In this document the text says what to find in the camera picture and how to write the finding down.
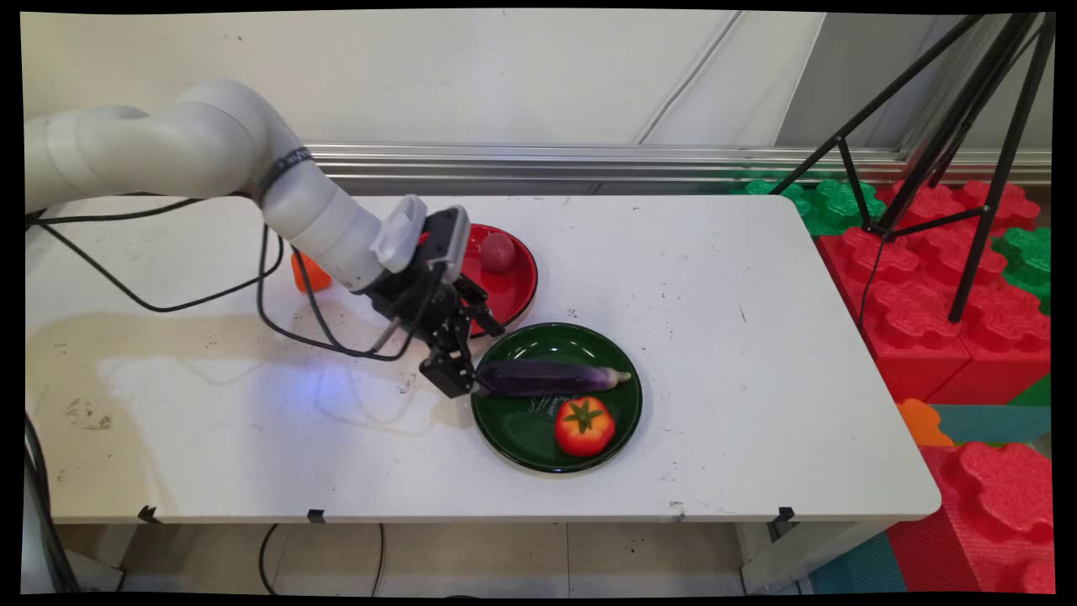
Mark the teal foam mat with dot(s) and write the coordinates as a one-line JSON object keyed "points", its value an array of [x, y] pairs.
{"points": [[993, 423]]}

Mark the aluminium rail profile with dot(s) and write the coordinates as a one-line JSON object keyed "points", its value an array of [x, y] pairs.
{"points": [[589, 160]]}

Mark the purple toy eggplant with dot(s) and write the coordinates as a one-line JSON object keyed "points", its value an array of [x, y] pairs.
{"points": [[547, 379]]}

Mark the black tripod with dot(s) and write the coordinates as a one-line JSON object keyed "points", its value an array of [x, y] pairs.
{"points": [[1003, 172]]}

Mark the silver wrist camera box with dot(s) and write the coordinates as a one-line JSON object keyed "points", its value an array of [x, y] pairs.
{"points": [[450, 240]]}

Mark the black table edge clip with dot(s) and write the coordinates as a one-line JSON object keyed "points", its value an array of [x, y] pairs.
{"points": [[149, 514], [784, 515], [316, 515]]}

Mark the pink toy fruit ball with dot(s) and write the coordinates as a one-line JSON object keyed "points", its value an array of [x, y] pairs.
{"points": [[498, 252]]}

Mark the white table leg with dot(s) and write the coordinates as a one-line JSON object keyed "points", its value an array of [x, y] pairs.
{"points": [[799, 555]]}

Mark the dark green round plate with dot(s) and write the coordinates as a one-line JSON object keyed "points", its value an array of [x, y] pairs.
{"points": [[522, 429]]}

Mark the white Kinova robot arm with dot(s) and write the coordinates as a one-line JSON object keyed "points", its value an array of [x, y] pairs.
{"points": [[210, 143]]}

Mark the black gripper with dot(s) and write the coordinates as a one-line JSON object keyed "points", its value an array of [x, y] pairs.
{"points": [[416, 299]]}

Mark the orange toy vegetable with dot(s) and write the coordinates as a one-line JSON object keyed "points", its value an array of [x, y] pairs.
{"points": [[310, 276]]}

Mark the orange foam piece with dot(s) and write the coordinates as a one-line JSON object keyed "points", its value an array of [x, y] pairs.
{"points": [[921, 423]]}

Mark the red round plate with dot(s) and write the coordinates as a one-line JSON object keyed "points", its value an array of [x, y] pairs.
{"points": [[515, 290]]}

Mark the green foam block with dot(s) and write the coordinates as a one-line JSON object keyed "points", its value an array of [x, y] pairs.
{"points": [[1028, 261], [829, 206]]}

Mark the red toy tomato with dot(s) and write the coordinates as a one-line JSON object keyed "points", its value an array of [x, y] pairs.
{"points": [[585, 427]]}

